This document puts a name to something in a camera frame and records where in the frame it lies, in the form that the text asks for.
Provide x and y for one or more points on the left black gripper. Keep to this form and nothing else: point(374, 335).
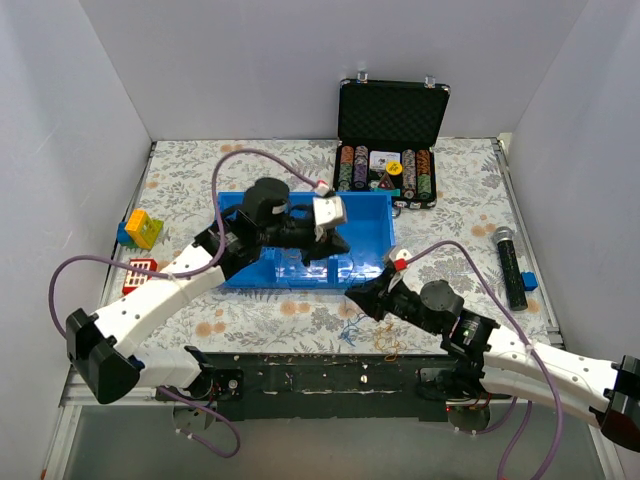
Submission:
point(316, 242)

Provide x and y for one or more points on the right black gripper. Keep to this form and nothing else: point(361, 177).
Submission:
point(379, 297)

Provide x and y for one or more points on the blue plastic divided bin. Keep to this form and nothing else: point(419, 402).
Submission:
point(369, 232)

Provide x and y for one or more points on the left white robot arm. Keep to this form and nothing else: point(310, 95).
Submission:
point(105, 346)

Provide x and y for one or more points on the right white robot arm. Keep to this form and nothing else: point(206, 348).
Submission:
point(602, 393)

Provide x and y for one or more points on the black handheld microphone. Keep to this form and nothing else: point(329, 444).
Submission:
point(514, 285)

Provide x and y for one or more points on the small blue toy brick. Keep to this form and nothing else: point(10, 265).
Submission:
point(529, 280)

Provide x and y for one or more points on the colourful toy brick stack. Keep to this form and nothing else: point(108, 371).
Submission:
point(140, 230)

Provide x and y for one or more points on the black poker chip case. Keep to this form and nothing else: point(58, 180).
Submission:
point(387, 132)

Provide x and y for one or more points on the red white toy block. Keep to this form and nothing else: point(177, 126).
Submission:
point(135, 279)

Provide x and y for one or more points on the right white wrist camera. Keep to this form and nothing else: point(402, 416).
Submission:
point(397, 259)

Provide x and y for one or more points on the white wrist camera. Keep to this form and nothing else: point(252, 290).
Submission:
point(397, 259)
point(328, 209)

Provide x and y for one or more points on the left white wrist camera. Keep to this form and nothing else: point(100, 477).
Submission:
point(328, 209)

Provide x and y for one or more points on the aluminium frame rail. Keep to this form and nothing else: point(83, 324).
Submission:
point(79, 394)

